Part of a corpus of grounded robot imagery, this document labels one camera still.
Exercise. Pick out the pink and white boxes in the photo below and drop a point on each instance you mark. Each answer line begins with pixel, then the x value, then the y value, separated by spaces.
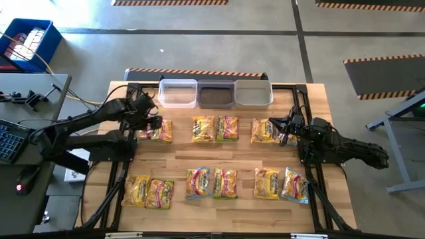
pixel 26 43

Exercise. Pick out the black hazard-striped floor mat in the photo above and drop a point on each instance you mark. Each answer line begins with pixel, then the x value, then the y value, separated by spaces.
pixel 166 2
pixel 382 78
pixel 365 3
pixel 146 76

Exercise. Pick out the smoky grey plastic bin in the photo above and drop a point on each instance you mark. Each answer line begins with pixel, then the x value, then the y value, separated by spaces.
pixel 216 97

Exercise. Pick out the black computer mouse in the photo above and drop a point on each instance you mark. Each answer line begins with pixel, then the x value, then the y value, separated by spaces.
pixel 28 177

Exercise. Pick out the black aluminium rig frame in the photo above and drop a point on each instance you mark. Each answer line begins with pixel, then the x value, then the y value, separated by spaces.
pixel 307 99

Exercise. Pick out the backlit computer keyboard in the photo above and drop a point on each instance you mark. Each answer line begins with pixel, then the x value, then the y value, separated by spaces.
pixel 11 144

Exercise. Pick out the light grey plastic bin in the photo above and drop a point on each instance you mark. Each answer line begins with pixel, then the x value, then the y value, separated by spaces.
pixel 253 96

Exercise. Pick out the small metal knob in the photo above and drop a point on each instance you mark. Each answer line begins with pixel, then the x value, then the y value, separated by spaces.
pixel 45 218

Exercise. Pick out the black desk clamp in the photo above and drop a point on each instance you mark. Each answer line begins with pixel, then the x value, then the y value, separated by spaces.
pixel 33 98

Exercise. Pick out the blue plastic crate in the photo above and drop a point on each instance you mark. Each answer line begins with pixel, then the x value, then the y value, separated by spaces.
pixel 50 40

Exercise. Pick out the grey metal frame table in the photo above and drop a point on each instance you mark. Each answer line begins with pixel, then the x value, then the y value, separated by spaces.
pixel 395 156

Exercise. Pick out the white metal bracket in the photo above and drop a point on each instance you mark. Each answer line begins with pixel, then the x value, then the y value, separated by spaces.
pixel 123 235
pixel 308 236

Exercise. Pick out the white printed box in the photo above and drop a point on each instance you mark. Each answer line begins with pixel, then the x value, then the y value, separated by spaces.
pixel 74 176

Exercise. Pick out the clear plastic bin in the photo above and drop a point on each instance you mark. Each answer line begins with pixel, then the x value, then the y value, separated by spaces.
pixel 177 96

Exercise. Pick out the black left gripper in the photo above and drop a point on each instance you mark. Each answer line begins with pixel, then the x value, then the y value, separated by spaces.
pixel 144 113

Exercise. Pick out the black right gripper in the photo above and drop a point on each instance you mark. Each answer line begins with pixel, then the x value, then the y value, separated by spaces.
pixel 295 121

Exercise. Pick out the black device with green light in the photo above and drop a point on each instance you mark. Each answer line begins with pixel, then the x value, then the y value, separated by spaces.
pixel 421 109

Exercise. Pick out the black flat bar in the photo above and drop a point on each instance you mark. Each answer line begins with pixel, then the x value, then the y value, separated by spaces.
pixel 74 166

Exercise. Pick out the blue-edged Maruchan noodle pack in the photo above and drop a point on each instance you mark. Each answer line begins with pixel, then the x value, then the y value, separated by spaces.
pixel 146 135
pixel 293 140
pixel 295 186
pixel 198 183

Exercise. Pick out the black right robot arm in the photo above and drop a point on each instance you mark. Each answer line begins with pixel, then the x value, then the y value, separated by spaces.
pixel 352 149

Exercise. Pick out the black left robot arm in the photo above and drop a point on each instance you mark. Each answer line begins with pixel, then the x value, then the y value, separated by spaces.
pixel 99 113

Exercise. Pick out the grey desk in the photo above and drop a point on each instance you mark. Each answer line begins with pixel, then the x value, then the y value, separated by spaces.
pixel 20 215

